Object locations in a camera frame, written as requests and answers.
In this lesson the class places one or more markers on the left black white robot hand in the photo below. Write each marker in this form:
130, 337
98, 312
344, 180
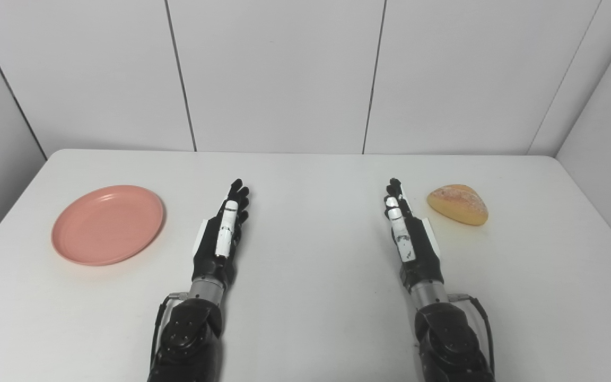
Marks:
219, 239

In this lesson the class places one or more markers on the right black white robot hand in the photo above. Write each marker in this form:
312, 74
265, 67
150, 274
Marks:
410, 245

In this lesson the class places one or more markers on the golden bread roll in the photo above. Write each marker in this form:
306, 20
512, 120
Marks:
458, 204

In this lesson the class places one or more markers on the pink round plate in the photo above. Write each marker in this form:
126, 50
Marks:
107, 224

